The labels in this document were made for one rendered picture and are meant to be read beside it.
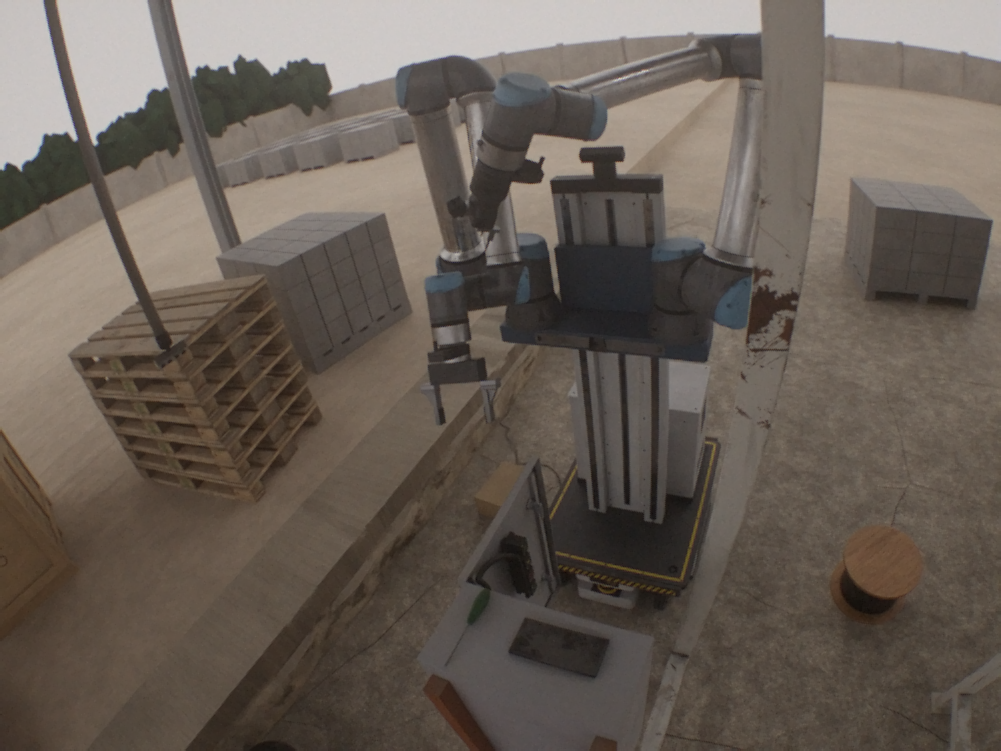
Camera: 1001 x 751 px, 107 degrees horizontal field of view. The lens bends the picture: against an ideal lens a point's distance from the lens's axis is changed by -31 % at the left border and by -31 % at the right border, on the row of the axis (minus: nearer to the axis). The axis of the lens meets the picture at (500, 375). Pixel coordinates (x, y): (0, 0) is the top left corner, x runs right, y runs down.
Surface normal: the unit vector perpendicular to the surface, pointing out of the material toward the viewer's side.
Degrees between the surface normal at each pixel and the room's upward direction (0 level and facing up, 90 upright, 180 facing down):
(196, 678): 3
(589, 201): 90
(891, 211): 90
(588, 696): 0
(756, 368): 99
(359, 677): 0
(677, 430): 90
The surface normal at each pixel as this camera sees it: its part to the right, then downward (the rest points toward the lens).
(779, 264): -0.41, 0.68
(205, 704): -0.17, -0.82
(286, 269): 0.77, 0.23
